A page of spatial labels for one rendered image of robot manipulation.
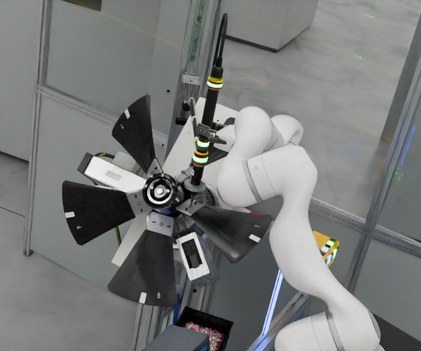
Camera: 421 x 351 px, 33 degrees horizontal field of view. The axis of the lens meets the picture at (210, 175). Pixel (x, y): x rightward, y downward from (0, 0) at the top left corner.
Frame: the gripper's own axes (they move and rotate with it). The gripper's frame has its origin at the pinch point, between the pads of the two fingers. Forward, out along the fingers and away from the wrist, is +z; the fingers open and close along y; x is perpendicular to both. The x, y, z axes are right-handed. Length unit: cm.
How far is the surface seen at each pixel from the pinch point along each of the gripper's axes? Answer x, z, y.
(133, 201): -32.9, 18.5, -4.8
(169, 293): -51, -6, -15
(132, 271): -46, 5, -21
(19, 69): -82, 204, 141
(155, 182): -22.9, 11.9, -4.0
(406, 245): -48, -59, 70
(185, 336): -22, -35, -61
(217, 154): -11.8, -1.3, 9.2
